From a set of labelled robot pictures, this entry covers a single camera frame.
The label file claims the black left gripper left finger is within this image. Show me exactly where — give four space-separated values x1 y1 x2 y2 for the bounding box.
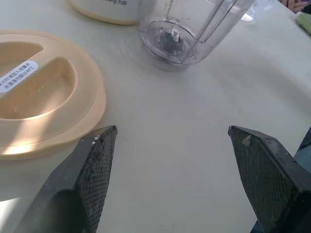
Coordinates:
14 125 118 233

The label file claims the cream plastic blender lid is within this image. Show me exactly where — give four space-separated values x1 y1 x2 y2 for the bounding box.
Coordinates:
0 29 107 161

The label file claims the white blender base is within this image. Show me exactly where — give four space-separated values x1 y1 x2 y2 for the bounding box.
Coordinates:
68 0 144 26

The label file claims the green cloth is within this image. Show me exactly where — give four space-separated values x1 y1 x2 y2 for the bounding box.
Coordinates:
295 11 311 37

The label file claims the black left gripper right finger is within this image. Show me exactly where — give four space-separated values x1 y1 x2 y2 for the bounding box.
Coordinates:
227 125 311 233

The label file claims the clear blender jar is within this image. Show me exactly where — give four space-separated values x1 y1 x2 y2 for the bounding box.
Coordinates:
138 0 256 66

